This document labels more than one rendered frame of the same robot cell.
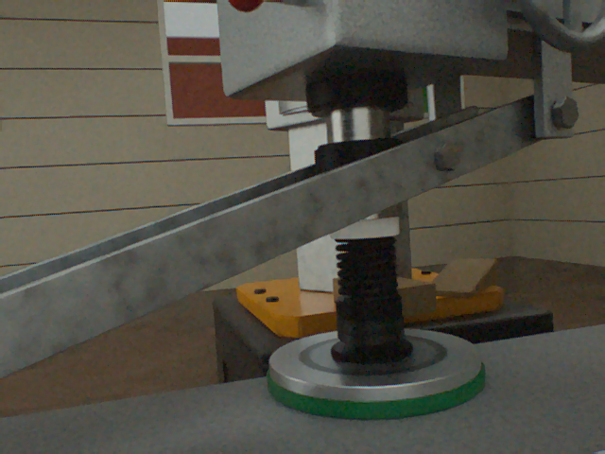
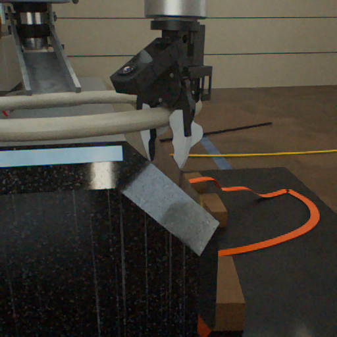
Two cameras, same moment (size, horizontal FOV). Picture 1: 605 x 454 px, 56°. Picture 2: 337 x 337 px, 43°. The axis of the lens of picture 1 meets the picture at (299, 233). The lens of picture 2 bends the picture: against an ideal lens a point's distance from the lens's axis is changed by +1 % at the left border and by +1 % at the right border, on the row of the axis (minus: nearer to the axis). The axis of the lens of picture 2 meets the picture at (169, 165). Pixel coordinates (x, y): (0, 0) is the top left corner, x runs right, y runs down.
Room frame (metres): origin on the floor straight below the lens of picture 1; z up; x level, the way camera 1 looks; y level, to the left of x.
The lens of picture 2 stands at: (-0.06, 1.22, 1.08)
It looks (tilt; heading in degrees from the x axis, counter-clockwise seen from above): 20 degrees down; 279
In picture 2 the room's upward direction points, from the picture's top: straight up
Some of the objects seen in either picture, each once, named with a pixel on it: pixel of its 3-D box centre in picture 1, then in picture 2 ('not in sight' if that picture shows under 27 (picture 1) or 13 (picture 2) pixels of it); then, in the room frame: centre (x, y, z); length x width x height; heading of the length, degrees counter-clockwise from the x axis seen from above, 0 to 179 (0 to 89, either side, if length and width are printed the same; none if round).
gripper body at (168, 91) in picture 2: not in sight; (177, 64); (0.04, 0.58, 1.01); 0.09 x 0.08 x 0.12; 60
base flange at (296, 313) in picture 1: (356, 292); not in sight; (1.31, -0.12, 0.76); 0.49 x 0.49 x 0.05; 16
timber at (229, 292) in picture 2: not in sight; (221, 290); (-0.03, -0.16, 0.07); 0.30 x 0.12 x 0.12; 100
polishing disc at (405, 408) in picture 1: (372, 361); not in sight; (0.58, -0.07, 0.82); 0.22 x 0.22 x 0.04
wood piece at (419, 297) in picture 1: (381, 293); not in sight; (1.06, -0.14, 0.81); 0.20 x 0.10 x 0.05; 24
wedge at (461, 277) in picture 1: (461, 276); not in sight; (1.20, -0.34, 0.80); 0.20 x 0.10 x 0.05; 147
